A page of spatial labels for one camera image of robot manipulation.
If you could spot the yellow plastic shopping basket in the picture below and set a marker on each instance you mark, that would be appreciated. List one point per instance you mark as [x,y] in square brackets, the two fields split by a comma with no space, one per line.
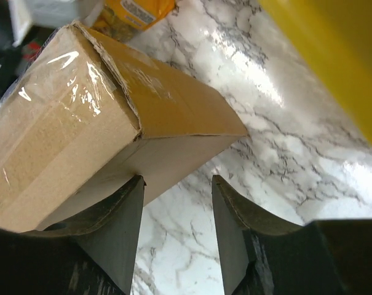
[335,39]

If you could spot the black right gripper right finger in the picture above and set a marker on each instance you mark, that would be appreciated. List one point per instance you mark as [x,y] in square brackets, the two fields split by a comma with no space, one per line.
[261,253]

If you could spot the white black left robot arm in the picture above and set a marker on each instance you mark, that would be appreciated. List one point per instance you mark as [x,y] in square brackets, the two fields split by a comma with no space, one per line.
[26,25]

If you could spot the brown cardboard express box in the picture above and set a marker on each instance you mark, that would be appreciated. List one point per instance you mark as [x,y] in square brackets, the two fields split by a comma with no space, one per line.
[88,115]

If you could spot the orange gummy candy bag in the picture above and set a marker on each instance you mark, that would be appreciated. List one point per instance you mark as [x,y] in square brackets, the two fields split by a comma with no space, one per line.
[124,19]

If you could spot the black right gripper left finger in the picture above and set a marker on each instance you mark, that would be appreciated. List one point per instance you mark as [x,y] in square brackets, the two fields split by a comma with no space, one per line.
[92,252]

